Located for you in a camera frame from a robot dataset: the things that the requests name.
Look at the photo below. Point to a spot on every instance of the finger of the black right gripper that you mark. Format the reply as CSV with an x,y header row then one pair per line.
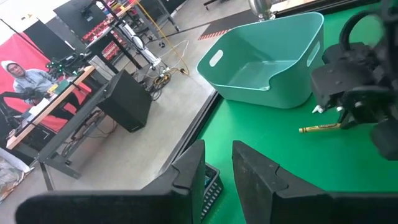
x,y
387,140
347,118

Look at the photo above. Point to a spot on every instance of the person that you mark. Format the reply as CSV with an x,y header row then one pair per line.
x,y
31,81

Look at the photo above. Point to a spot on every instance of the teal plastic bin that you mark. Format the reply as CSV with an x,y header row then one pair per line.
x,y
264,96

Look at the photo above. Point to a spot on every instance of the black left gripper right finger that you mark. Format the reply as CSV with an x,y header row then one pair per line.
x,y
295,208

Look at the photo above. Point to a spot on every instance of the red backdrop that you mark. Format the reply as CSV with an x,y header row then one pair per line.
x,y
18,49

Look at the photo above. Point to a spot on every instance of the white crayon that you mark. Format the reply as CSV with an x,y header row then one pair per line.
x,y
317,109

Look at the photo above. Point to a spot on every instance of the black mesh basket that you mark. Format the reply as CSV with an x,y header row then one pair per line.
x,y
214,189

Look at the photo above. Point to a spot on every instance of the black floor mat striped edge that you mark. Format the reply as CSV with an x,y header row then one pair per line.
x,y
224,23

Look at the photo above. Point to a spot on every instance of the patterned cloth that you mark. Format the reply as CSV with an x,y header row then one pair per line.
x,y
9,177

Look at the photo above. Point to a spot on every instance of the black board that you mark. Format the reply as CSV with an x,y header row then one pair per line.
x,y
49,40

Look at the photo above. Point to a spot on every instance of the wooden desk top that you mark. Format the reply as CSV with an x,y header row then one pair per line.
x,y
53,105

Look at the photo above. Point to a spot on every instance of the black box cabinet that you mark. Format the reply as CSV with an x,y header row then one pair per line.
x,y
127,102

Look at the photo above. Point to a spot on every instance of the grey metal desk frame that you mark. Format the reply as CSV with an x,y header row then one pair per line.
x,y
62,140

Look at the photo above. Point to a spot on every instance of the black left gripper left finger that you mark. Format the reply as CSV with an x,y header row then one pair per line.
x,y
109,208

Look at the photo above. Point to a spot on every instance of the yellow crayon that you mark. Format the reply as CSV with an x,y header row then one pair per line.
x,y
320,127

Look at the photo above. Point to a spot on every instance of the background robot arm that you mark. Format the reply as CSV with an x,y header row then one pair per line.
x,y
15,95

